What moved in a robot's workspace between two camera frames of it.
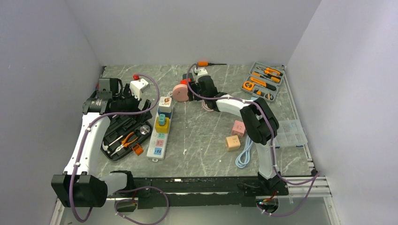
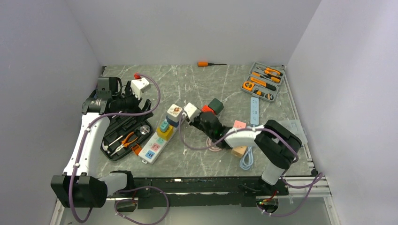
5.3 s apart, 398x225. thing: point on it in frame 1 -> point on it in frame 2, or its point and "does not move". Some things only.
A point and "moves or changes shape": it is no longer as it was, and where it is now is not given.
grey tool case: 263,81 does not move
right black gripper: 194,86 -> 194,123
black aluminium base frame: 228,191 does not move
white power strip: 157,149 moves or changes shape
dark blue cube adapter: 168,114 -> 171,122
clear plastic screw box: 290,133 does not move
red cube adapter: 184,81 moves or changes shape
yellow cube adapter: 162,129 -> 167,135
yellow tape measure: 248,86 does not move
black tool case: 123,132 does not move
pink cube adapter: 238,128 does not move
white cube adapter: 201,71 -> 191,111
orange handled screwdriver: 204,63 does not move
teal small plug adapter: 162,118 -> 164,126
